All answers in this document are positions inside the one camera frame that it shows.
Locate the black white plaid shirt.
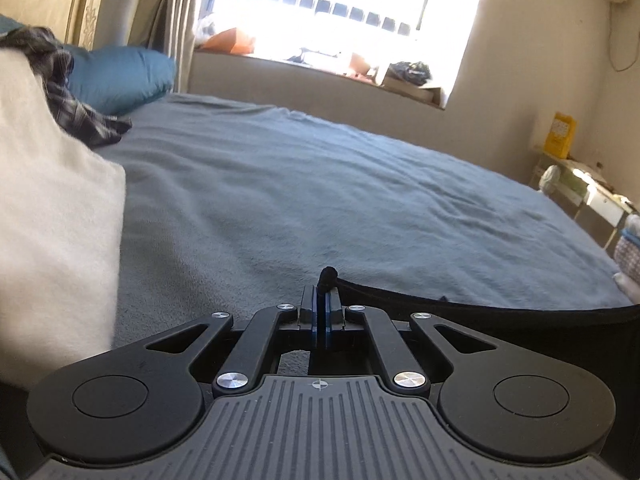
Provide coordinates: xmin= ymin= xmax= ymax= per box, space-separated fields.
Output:
xmin=0 ymin=25 xmax=133 ymax=148

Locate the white bedpost finial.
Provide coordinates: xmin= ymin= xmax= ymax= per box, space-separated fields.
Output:
xmin=539 ymin=165 xmax=561 ymax=193

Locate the grey-blue blanket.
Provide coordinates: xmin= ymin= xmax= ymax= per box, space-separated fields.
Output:
xmin=92 ymin=92 xmax=640 ymax=386

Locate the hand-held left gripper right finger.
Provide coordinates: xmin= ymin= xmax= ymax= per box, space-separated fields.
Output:
xmin=325 ymin=290 xmax=521 ymax=395

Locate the white desk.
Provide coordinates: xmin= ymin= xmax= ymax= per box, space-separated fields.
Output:
xmin=532 ymin=147 xmax=640 ymax=253

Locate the blue pillow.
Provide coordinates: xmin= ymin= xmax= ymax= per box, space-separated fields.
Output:
xmin=0 ymin=14 xmax=178 ymax=116

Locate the white cloth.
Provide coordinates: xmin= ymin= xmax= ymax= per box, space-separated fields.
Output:
xmin=0 ymin=47 xmax=126 ymax=391

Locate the stack of folded clothes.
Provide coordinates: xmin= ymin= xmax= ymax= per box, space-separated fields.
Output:
xmin=614 ymin=236 xmax=640 ymax=275

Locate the small orange object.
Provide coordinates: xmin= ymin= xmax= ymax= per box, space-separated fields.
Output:
xmin=349 ymin=52 xmax=379 ymax=81

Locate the orange box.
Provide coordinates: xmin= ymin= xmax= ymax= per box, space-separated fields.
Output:
xmin=205 ymin=27 xmax=256 ymax=56

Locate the white plastic bag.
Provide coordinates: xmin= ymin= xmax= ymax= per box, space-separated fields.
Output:
xmin=195 ymin=12 xmax=218 ymax=43

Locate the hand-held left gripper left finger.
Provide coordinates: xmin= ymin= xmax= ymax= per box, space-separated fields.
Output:
xmin=122 ymin=286 xmax=318 ymax=396

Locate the thin wall cable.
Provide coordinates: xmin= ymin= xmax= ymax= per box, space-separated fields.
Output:
xmin=606 ymin=2 xmax=640 ymax=73

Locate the dark crumpled cloth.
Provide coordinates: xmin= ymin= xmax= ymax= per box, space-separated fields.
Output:
xmin=389 ymin=60 xmax=432 ymax=86

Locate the striped curtain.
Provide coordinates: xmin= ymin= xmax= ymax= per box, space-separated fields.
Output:
xmin=127 ymin=0 xmax=203 ymax=93

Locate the yellow box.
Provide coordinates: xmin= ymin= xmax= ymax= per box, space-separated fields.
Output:
xmin=544 ymin=112 xmax=577 ymax=159

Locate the black t-shirt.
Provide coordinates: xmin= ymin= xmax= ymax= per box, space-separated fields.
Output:
xmin=316 ymin=266 xmax=640 ymax=480

